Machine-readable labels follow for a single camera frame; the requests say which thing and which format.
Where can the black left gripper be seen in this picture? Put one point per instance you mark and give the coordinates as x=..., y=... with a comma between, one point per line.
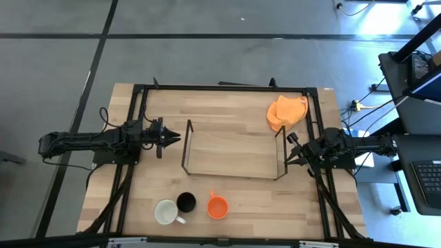
x=158, y=132

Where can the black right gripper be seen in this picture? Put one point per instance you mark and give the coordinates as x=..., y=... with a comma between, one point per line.
x=306, y=153

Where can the white mug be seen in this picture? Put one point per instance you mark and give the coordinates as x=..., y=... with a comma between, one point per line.
x=166, y=211

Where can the orange plastic cup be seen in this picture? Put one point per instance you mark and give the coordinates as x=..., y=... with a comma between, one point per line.
x=217, y=207

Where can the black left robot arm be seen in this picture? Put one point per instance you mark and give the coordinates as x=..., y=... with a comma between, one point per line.
x=86, y=139

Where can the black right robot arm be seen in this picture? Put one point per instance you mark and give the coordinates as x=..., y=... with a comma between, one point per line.
x=365, y=143

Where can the orange cloth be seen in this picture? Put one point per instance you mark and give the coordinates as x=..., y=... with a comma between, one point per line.
x=287, y=110

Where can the black cup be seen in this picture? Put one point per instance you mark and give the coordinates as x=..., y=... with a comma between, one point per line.
x=186, y=202

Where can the yellow power strip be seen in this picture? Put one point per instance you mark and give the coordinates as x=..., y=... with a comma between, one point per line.
x=356, y=105

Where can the black side desk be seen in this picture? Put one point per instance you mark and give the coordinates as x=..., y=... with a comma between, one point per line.
x=406, y=148

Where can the black castor wheel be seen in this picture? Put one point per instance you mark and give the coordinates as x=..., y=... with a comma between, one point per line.
x=396, y=211

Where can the black standing desk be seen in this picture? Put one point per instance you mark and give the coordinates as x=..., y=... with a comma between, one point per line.
x=417, y=113

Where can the black keyboard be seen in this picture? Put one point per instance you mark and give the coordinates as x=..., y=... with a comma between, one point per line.
x=429, y=182

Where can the black electronics box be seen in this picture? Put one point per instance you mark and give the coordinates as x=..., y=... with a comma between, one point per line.
x=419, y=67

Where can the black rig crossbar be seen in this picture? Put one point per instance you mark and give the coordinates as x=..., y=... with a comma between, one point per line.
x=51, y=240

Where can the grey chair base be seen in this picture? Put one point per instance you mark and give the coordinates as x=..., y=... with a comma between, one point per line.
x=10, y=157

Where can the black diagonal beam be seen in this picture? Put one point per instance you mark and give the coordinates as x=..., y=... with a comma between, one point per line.
x=418, y=38

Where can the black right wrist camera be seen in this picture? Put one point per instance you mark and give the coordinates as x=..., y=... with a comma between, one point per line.
x=292, y=137

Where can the black table frame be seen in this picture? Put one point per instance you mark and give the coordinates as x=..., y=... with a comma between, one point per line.
x=224, y=88

